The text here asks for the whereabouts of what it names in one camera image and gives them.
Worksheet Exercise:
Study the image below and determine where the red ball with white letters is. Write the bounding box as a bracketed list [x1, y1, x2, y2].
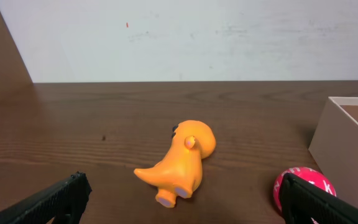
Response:
[272, 167, 337, 215]

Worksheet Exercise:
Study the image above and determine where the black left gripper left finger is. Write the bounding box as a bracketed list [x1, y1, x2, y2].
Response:
[0, 172, 92, 224]

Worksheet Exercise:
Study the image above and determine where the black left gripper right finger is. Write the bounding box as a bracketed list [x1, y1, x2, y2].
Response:
[279, 173, 358, 224]

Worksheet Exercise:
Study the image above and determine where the white cardboard box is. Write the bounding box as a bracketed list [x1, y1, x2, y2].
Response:
[309, 96, 358, 208]

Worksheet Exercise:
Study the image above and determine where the orange toy dinosaur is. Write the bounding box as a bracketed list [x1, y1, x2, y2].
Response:
[134, 120, 216, 208]

